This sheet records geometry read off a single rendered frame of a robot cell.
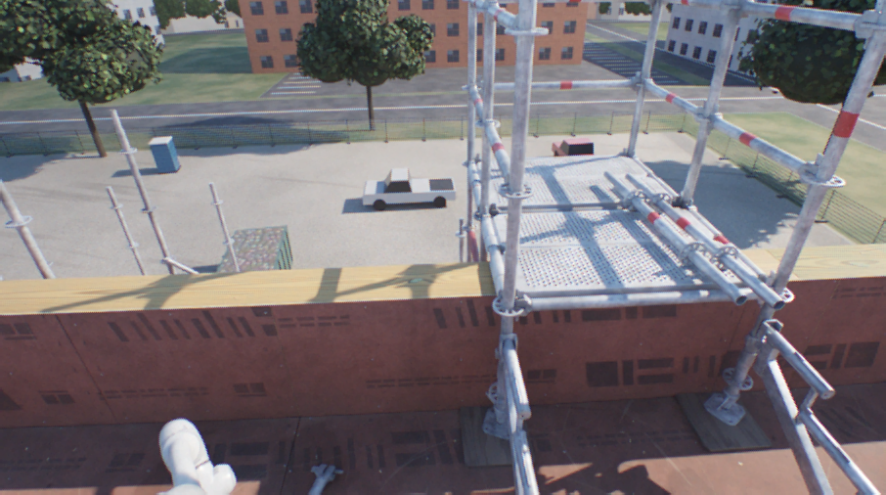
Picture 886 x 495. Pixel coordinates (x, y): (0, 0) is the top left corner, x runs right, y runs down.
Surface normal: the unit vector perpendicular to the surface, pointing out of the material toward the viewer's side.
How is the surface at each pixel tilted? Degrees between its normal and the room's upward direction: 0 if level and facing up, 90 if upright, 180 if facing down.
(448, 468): 0
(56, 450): 0
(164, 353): 90
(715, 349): 90
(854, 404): 0
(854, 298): 90
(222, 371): 90
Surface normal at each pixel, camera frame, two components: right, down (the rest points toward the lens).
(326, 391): 0.04, 0.49
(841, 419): -0.02, -0.87
